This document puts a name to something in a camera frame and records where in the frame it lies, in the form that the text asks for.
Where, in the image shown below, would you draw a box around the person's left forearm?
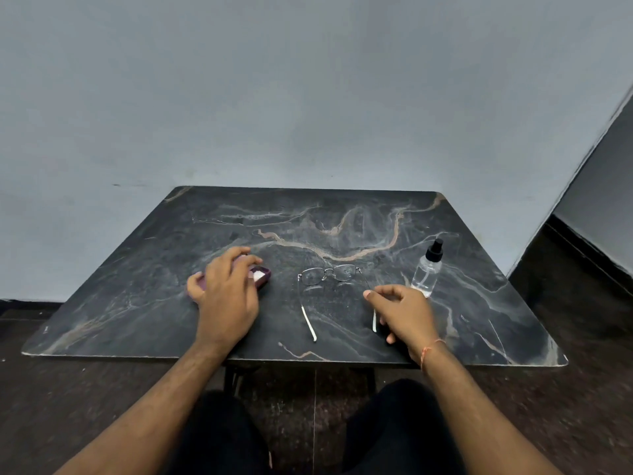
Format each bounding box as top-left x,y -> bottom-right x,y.
53,338 -> 241,475

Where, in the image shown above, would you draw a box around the black trousers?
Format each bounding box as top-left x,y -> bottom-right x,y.
167,379 -> 467,475

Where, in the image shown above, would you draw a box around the person's right hand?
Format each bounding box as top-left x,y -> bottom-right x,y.
363,285 -> 447,364

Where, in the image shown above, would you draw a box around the thin metal frame eyeglasses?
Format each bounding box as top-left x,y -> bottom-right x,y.
297,264 -> 379,343

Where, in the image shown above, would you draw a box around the person's right forearm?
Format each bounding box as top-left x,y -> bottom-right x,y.
413,340 -> 565,475

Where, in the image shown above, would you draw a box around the person's left hand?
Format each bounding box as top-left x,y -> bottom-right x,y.
197,246 -> 262,350

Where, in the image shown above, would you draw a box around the clear spray bottle black cap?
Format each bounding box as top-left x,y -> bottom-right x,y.
410,238 -> 445,299

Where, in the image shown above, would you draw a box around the purple glasses case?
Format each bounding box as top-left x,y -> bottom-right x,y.
186,254 -> 272,305

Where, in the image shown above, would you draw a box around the orange thread bracelet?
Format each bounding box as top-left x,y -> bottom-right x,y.
420,338 -> 447,369

